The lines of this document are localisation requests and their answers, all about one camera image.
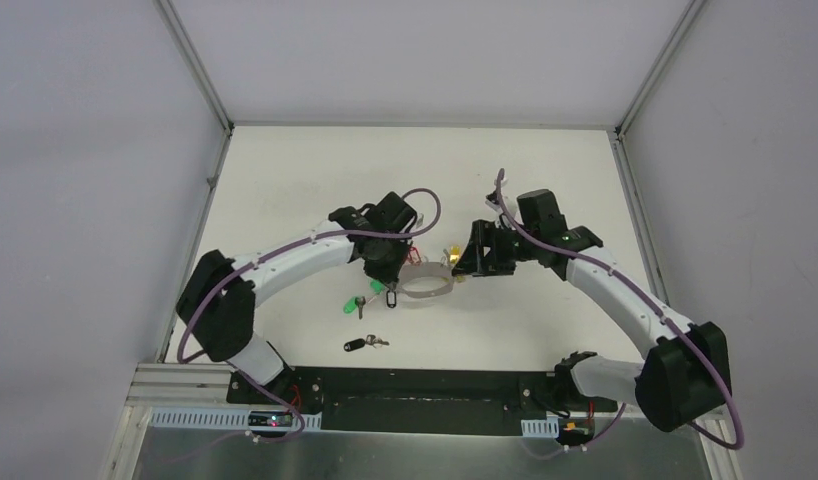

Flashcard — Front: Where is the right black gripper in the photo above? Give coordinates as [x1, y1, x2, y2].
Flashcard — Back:
[452, 219, 540, 277]

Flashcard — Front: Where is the large keyring with keys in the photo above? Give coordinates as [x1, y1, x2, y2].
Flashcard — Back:
[363, 245, 466, 308]

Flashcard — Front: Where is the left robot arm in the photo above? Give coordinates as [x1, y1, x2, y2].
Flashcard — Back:
[175, 192, 418, 405]

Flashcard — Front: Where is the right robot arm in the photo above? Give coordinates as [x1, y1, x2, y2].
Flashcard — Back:
[452, 189, 731, 432]

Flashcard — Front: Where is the green tagged key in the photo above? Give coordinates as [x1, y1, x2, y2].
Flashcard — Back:
[342, 296, 368, 320]

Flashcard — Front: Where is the black tagged key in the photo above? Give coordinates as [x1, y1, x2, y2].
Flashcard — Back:
[343, 334, 390, 353]

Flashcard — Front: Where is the right controller board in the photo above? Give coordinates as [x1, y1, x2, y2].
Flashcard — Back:
[557, 419, 595, 447]

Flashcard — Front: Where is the controller board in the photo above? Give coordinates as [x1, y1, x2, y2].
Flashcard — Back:
[557, 419, 595, 447]
[248, 411, 295, 428]

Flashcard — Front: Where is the left controller board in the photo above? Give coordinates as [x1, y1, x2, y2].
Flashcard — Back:
[248, 411, 295, 428]

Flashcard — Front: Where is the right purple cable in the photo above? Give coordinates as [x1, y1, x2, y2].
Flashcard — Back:
[493, 168, 746, 458]

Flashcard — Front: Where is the purple cable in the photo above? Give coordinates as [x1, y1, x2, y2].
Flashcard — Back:
[493, 168, 746, 458]
[175, 188, 443, 444]

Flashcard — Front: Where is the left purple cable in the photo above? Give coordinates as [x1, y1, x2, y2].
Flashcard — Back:
[175, 188, 443, 444]

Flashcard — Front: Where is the aluminium frame rail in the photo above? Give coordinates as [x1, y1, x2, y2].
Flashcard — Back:
[125, 362, 723, 421]

